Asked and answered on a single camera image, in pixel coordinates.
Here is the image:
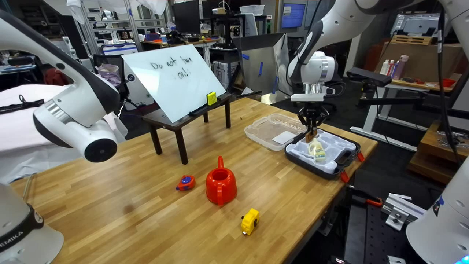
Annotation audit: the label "red blue tape measure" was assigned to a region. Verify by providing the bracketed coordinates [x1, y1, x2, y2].
[175, 174, 196, 190]

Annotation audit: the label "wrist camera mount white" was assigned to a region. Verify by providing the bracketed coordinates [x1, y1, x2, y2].
[290, 82, 335, 102]

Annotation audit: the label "yellow sticky note pad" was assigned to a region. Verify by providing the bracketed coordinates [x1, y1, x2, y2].
[206, 91, 216, 105]

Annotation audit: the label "white robot arm moving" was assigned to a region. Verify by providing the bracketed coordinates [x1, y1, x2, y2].
[285, 0, 423, 107]

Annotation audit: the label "dark small wooden table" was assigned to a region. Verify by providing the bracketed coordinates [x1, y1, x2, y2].
[142, 92, 234, 164]

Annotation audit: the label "white board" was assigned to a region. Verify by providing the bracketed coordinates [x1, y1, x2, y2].
[123, 44, 225, 122]

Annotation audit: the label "white robot base right foreground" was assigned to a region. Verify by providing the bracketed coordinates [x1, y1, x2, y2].
[405, 157, 469, 264]

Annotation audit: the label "clear plastic tool box lid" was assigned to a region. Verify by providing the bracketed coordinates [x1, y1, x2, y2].
[243, 113, 306, 151]

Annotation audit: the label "aluminium bracket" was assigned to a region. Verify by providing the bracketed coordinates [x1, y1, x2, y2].
[380, 193, 424, 230]

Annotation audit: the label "red handled clamp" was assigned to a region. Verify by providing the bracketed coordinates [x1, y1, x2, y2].
[347, 185, 383, 208]

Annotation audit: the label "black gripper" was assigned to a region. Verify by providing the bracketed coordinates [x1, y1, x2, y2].
[297, 101, 334, 136]

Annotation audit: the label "yellow tape measure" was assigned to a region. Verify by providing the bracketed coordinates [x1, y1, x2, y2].
[240, 208, 259, 236]

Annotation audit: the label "black marker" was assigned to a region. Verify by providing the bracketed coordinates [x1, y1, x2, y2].
[187, 104, 209, 117]

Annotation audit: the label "white robot arm left foreground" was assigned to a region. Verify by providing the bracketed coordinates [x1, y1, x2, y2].
[0, 10, 231, 163]

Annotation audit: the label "brown wooden block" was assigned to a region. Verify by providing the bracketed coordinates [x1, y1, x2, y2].
[304, 135, 315, 142]

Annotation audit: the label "black white tool box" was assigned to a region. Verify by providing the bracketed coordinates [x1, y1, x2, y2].
[284, 129, 361, 180]

